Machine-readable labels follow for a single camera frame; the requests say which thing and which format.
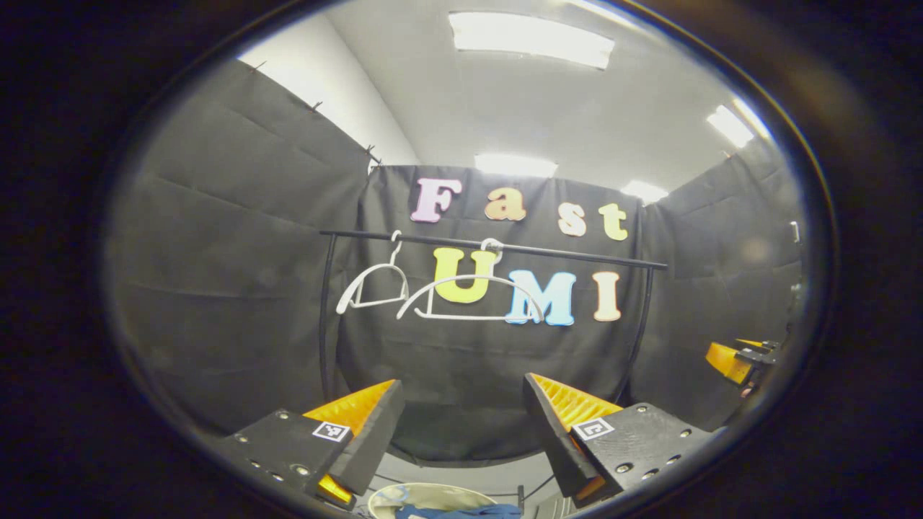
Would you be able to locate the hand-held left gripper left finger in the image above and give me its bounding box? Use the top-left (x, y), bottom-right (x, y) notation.
top-left (216, 380), bottom-right (405, 511)

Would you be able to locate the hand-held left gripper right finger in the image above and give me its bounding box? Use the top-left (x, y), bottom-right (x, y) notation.
top-left (523, 373), bottom-right (722, 509)

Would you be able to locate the beige laundry hamper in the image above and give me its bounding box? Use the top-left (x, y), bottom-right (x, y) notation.
top-left (368, 483), bottom-right (505, 519)

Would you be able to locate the blue corduroy jacket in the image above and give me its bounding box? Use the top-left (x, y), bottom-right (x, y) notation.
top-left (395, 503), bottom-right (524, 519)

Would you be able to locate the white plastic clothes hanger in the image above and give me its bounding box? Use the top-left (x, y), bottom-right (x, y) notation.
top-left (336, 231), bottom-right (410, 316)
top-left (396, 238), bottom-right (545, 323)

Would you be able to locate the black metal clothes rack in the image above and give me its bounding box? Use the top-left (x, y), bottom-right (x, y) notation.
top-left (319, 229), bottom-right (669, 514)

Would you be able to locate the black backdrop cloth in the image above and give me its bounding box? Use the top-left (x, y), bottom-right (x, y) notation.
top-left (107, 59), bottom-right (805, 462)

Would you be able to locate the large ceiling light panel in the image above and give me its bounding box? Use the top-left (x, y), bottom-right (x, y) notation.
top-left (449, 11), bottom-right (616, 71)

